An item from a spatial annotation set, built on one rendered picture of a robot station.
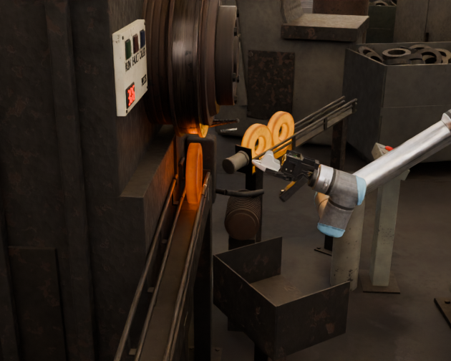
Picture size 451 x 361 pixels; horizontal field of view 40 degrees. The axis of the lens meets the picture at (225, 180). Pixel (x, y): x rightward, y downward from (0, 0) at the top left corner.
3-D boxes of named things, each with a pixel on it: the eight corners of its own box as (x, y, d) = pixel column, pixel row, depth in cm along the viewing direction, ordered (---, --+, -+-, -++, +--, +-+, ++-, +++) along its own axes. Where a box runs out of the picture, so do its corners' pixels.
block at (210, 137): (184, 204, 217) (182, 139, 208) (187, 195, 224) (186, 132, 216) (214, 205, 216) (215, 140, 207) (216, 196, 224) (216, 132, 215)
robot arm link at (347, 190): (359, 212, 200) (371, 184, 197) (323, 200, 200) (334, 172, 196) (356, 201, 209) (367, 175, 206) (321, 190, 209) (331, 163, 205)
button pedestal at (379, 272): (364, 295, 266) (377, 160, 244) (356, 268, 289) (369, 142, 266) (401, 296, 265) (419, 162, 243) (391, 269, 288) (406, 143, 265)
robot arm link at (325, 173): (322, 188, 208) (324, 198, 199) (308, 183, 208) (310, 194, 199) (331, 164, 205) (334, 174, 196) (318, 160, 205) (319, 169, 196)
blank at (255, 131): (239, 131, 226) (246, 132, 224) (264, 118, 236) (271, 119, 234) (241, 169, 232) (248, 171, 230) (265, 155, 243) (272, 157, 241)
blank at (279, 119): (264, 118, 236) (271, 119, 234) (287, 106, 247) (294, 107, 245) (265, 155, 243) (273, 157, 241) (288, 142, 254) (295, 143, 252)
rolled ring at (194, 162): (202, 135, 196) (192, 135, 197) (196, 155, 179) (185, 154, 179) (202, 189, 203) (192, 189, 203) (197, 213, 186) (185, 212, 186)
